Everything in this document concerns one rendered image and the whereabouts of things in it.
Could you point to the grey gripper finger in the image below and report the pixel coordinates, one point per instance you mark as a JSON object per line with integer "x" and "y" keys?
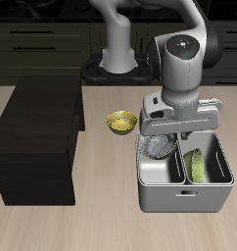
{"x": 185, "y": 135}

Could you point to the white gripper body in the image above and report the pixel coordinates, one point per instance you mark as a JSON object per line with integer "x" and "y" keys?
{"x": 195, "y": 121}

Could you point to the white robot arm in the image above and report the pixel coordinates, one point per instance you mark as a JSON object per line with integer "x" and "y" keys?
{"x": 184, "y": 75}

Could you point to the green bowl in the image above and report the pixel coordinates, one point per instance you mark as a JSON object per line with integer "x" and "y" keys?
{"x": 194, "y": 166}

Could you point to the yellow bowl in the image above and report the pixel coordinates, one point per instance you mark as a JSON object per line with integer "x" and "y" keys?
{"x": 121, "y": 122}

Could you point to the white two-bin basket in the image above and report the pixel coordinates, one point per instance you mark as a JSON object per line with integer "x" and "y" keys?
{"x": 185, "y": 196}

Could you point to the dark wooden cabinet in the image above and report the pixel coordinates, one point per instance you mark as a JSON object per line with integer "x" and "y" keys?
{"x": 35, "y": 137}

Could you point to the dark kitchen cupboards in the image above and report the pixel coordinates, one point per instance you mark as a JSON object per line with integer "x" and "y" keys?
{"x": 42, "y": 42}

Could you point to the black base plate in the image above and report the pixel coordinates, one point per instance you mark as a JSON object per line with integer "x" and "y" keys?
{"x": 91, "y": 70}

